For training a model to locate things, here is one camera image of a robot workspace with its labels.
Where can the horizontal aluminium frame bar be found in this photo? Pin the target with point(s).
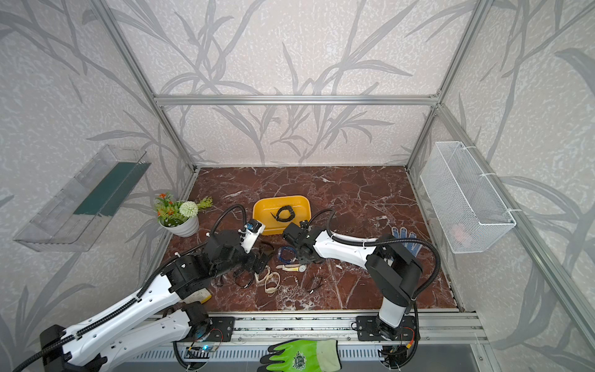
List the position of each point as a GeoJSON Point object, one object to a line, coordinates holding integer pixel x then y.
{"type": "Point", "coordinates": [423, 100]}

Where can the clear acrylic wall shelf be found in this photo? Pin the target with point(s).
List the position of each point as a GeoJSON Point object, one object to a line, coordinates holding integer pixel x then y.
{"type": "Point", "coordinates": [76, 216]}

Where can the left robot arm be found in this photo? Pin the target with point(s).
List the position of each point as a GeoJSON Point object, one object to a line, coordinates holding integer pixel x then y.
{"type": "Point", "coordinates": [116, 334]}

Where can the silver chain bracelet watch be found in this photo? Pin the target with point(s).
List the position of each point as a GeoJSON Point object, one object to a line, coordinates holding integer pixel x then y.
{"type": "Point", "coordinates": [290, 283]}

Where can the aluminium frame post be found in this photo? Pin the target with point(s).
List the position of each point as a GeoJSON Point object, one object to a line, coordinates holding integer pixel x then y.
{"type": "Point", "coordinates": [108, 20]}

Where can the blue translucent watch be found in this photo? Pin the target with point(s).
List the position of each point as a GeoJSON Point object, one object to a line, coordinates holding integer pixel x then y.
{"type": "Point", "coordinates": [287, 255]}

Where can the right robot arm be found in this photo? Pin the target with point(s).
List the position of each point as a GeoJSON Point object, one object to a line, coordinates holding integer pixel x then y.
{"type": "Point", "coordinates": [392, 267]}

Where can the white wire mesh basket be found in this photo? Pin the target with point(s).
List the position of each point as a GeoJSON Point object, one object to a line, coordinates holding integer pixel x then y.
{"type": "Point", "coordinates": [468, 208]}

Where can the yellow plastic storage box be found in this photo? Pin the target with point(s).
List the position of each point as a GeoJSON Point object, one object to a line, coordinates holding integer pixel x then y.
{"type": "Point", "coordinates": [263, 209]}

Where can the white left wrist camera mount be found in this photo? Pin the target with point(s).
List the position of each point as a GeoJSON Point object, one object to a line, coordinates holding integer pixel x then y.
{"type": "Point", "coordinates": [250, 233]}

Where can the potted artificial flower plant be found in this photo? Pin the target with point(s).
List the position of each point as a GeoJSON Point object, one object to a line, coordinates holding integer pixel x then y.
{"type": "Point", "coordinates": [180, 217]}

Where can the blue dotted work glove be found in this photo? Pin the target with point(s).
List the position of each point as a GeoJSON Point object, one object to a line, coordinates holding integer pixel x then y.
{"type": "Point", "coordinates": [408, 239]}

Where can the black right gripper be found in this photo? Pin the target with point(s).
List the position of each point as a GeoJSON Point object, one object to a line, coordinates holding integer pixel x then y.
{"type": "Point", "coordinates": [300, 260]}

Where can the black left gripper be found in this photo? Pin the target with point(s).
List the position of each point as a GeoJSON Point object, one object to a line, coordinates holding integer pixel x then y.
{"type": "Point", "coordinates": [252, 266]}

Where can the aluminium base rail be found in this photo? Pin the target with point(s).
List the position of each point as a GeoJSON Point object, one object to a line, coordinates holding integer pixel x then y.
{"type": "Point", "coordinates": [437, 326]}

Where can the green work glove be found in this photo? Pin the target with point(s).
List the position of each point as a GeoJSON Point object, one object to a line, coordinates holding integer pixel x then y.
{"type": "Point", "coordinates": [302, 355]}

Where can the chunky black watch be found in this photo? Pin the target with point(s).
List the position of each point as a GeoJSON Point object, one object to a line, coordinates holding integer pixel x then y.
{"type": "Point", "coordinates": [267, 249]}

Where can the yellow work glove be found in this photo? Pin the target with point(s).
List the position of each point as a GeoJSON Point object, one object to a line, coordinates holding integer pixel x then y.
{"type": "Point", "coordinates": [201, 296]}

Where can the black band watch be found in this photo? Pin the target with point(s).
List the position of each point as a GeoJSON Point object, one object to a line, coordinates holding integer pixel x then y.
{"type": "Point", "coordinates": [243, 279]}

